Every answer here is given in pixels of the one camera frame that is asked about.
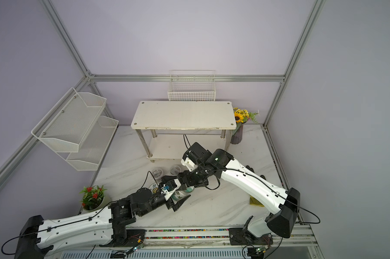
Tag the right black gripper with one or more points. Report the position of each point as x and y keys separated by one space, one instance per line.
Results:
x=182 y=178

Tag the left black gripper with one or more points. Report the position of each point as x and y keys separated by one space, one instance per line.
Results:
x=170 y=203

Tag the strawberry lid seed container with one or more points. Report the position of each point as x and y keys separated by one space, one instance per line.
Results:
x=181 y=194

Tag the sunflower lid seed container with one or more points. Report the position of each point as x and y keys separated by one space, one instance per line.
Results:
x=154 y=188

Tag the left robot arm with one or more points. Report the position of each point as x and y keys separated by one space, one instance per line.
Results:
x=105 y=227

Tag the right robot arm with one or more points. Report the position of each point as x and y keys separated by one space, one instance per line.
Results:
x=282 y=204

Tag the white two-tier shelf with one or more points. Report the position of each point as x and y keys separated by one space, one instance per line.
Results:
x=166 y=128

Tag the small clear cup middle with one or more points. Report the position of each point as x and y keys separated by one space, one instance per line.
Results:
x=175 y=170

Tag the small clear cup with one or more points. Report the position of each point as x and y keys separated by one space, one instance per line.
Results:
x=175 y=170
x=157 y=173

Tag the small clear cup left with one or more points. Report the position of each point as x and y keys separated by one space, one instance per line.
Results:
x=157 y=173

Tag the black yellow work glove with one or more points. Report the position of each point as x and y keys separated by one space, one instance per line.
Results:
x=257 y=187

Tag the yellow sunflower plant pot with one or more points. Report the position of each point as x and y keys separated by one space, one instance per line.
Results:
x=242 y=116

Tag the red flower plant pot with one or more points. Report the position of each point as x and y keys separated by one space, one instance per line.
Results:
x=92 y=197

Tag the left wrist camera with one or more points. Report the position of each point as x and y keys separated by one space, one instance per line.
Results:
x=168 y=189

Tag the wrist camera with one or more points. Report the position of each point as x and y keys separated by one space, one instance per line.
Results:
x=195 y=156
x=168 y=189

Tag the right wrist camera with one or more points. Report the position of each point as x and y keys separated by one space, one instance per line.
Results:
x=195 y=156

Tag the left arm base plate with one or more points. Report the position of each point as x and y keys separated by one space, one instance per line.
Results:
x=128 y=238

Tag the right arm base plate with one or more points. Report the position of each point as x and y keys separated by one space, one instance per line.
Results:
x=250 y=236

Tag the white wire basket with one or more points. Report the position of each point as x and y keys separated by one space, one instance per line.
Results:
x=191 y=90

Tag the white mesh wall rack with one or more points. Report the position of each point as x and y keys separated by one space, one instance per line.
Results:
x=77 y=130

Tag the aluminium front rail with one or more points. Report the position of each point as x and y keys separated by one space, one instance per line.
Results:
x=216 y=242

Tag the aluminium cage frame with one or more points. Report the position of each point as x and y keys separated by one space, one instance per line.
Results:
x=131 y=53

